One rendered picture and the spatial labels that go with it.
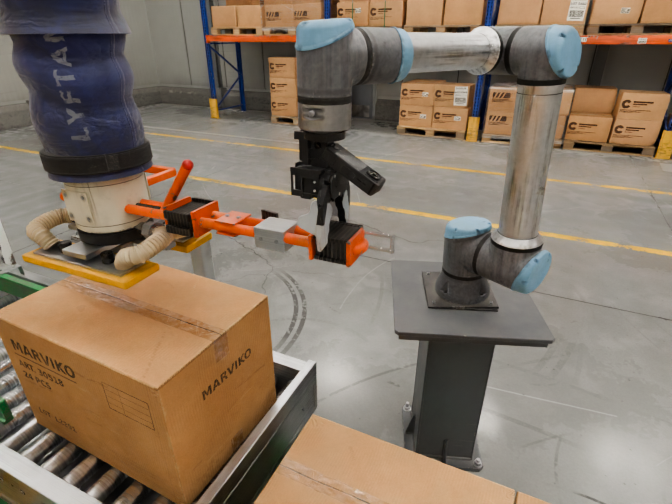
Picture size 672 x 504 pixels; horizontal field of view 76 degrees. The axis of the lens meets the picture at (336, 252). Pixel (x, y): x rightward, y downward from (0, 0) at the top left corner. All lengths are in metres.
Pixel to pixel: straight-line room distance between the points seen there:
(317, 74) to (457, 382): 1.32
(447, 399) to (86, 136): 1.46
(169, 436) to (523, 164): 1.11
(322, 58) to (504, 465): 1.79
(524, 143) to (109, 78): 1.00
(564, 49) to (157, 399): 1.20
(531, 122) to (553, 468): 1.45
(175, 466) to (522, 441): 1.53
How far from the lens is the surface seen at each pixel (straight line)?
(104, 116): 1.04
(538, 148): 1.29
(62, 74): 1.03
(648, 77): 9.15
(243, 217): 0.92
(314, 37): 0.72
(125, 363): 1.09
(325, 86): 0.72
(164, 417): 1.06
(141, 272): 1.05
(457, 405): 1.84
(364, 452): 1.35
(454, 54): 1.15
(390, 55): 0.79
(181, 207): 1.01
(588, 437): 2.37
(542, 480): 2.13
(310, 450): 1.35
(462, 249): 1.48
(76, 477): 1.47
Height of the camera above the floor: 1.60
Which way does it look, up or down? 27 degrees down
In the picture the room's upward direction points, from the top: straight up
